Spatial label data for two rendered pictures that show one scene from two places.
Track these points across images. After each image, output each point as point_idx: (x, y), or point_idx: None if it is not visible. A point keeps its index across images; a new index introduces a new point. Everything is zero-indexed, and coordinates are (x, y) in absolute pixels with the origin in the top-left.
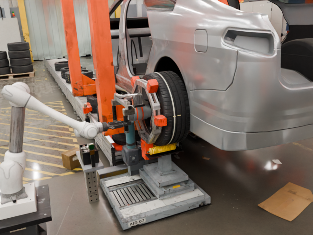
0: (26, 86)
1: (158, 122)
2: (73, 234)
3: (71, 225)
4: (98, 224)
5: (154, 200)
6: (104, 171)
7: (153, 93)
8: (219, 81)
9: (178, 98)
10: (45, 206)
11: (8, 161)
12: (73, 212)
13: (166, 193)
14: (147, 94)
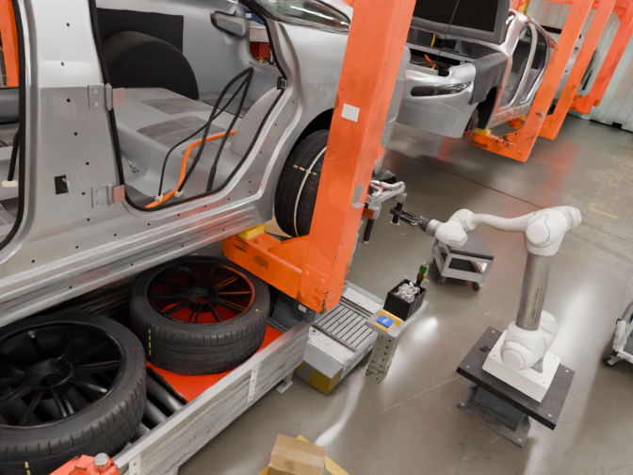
0: (536, 213)
1: (382, 188)
2: (444, 360)
3: (435, 369)
4: (412, 345)
5: (347, 297)
6: (328, 364)
7: None
8: (394, 111)
9: None
10: (486, 338)
11: (543, 316)
12: (418, 382)
13: None
14: (375, 166)
